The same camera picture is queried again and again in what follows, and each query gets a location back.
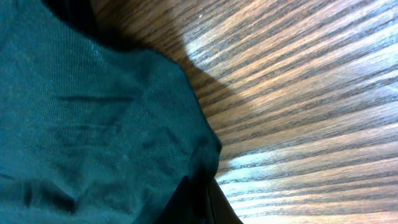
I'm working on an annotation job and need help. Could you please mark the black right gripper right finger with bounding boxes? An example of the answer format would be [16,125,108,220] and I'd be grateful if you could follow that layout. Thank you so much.
[207,179,243,224]

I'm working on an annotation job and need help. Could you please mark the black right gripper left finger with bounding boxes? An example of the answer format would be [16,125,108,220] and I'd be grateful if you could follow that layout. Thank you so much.
[155,176,211,224]

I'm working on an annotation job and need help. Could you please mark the black shorts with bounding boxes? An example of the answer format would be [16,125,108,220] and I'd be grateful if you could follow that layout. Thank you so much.
[1,1,221,223]

